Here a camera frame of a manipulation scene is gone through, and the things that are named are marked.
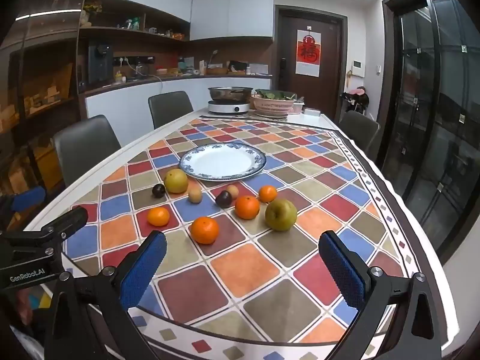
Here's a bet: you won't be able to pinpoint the wooden shelf unit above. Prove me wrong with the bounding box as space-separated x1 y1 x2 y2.
75 0 192 94

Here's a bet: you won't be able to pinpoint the small mandarin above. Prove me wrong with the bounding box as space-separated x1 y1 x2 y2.
146 207 170 227
258 185 278 203

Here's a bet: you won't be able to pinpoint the black water dispenser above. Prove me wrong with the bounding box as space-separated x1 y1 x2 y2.
88 43 114 85

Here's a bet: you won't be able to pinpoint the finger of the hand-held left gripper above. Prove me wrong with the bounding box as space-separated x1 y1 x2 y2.
0 186 46 230
0 206 89 261

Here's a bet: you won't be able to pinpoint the white counter cabinet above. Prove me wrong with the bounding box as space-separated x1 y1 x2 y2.
84 75 272 147

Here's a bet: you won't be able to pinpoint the grey dining chair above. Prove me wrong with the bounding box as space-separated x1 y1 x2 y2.
338 110 381 154
51 114 122 188
148 91 194 130

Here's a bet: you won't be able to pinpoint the white wall cabinets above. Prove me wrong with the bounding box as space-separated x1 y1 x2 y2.
85 0 274 42

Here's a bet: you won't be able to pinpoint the yellow pear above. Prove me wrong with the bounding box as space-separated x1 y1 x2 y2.
164 169 189 194

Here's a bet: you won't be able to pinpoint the pink plastic basket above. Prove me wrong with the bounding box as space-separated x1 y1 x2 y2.
250 93 297 117

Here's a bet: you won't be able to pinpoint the green apple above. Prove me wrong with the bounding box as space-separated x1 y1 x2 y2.
265 199 298 232

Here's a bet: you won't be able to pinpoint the steel pot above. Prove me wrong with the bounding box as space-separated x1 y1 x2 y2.
208 86 254 103

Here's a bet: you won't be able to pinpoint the dark wooden door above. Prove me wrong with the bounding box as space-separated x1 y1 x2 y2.
275 5 347 121

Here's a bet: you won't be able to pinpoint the glass display cabinet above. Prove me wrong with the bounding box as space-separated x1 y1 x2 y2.
0 7 81 229

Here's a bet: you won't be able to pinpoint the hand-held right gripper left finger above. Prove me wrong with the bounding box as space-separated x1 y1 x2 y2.
44 230 168 360

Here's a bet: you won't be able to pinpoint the green leafy vegetables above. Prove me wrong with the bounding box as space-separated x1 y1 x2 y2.
255 89 298 101

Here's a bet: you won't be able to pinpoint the orange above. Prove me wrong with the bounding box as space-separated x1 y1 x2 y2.
235 195 261 220
190 216 220 245

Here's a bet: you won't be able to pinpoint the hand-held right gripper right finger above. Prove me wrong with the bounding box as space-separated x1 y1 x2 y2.
318 231 452 360

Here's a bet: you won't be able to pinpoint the white induction cooker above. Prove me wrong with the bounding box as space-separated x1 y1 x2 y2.
208 100 251 115

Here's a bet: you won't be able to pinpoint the chequered colourful tablecloth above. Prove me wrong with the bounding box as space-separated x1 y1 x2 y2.
62 116 417 360

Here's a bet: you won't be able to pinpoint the red and white wall calendar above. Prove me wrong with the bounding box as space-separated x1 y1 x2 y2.
295 29 322 76

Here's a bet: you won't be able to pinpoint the black framed glass door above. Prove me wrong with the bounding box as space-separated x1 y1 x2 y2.
382 0 480 267

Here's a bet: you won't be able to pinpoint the blue patterned white plate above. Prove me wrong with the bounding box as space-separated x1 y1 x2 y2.
179 143 268 182

